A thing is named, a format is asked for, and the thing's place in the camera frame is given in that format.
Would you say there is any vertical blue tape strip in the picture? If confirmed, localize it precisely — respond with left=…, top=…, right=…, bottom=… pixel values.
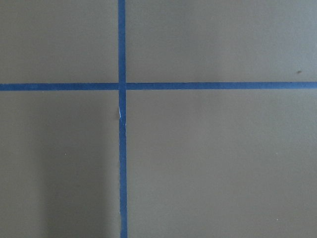
left=118, top=0, right=128, bottom=238

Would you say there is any horizontal blue tape strip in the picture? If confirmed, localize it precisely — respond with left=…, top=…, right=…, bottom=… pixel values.
left=0, top=82, right=317, bottom=91

